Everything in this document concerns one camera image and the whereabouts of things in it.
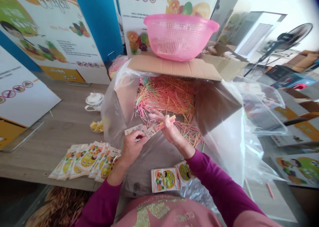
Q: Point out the person's left hand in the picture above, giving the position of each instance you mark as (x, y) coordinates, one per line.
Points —
(133, 147)

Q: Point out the person's right hand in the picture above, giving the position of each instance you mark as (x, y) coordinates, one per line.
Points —
(173, 134)

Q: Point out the person's right fingers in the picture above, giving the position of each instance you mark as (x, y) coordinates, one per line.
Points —
(159, 118)

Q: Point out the bundle of coloured sticks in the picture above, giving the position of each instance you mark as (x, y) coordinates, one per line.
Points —
(166, 121)

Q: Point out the small printed fruit packet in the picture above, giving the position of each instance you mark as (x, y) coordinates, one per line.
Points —
(139, 130)

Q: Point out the pile of loose coloured sticks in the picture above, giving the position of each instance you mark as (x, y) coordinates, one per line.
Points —
(164, 95)

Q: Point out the large cardboard box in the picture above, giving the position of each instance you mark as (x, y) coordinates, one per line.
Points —
(174, 67)

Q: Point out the stack of empty printed packets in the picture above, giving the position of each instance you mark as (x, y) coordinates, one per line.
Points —
(165, 179)
(185, 171)

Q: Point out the bag of yellow pieces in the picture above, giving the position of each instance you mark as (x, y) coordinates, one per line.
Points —
(97, 126)

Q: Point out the bag of pink sticks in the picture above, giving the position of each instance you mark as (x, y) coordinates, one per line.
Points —
(117, 67)

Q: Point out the white ceramic teapot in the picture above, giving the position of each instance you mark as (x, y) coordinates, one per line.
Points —
(94, 101)

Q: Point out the clear plastic bag liner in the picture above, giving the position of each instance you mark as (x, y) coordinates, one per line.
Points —
(224, 142)

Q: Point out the pink plastic basket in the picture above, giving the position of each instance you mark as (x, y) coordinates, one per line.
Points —
(179, 35)

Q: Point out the row of printed fruit packets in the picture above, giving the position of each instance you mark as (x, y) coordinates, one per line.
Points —
(84, 162)

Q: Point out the open cardboard box with goods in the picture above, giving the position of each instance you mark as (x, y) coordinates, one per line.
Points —
(224, 60)

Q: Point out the person's body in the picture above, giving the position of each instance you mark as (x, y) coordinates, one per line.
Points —
(169, 212)

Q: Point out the crumpled clear plastic bag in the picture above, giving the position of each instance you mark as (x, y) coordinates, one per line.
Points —
(264, 104)

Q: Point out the fruit display board behind basket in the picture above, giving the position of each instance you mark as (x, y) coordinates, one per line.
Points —
(149, 2)

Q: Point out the white air cooler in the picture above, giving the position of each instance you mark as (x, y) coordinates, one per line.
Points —
(259, 32)

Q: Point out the single pink stick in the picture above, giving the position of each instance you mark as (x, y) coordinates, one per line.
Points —
(270, 191)

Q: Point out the tall fruit display board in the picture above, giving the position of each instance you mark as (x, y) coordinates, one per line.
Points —
(54, 30)

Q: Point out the printed orange cartons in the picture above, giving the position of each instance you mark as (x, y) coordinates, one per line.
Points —
(296, 124)

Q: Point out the blue box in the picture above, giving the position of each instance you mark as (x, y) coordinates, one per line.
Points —
(294, 81)

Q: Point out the white display board orange base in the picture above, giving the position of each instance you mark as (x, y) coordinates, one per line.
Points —
(20, 97)

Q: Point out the flat printed cartoon carton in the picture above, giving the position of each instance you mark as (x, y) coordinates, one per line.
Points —
(299, 169)

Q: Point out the black electric fan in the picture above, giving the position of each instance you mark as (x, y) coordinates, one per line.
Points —
(291, 40)

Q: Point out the brown cardboard boxes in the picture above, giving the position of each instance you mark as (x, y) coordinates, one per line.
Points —
(305, 60)

